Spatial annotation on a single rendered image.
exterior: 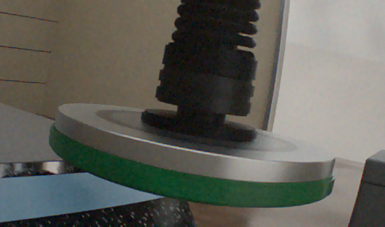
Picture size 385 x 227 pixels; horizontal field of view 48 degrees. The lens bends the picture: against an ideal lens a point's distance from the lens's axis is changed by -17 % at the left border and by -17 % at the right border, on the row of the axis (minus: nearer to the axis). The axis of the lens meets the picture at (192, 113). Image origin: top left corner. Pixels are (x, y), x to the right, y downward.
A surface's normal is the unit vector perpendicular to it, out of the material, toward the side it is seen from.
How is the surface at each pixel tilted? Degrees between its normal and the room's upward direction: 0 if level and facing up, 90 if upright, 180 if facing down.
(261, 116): 90
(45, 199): 46
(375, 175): 90
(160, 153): 90
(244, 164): 90
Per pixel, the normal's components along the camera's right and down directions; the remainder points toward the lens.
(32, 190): 0.73, -0.55
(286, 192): 0.44, 0.15
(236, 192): 0.20, 0.11
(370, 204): -0.50, -0.02
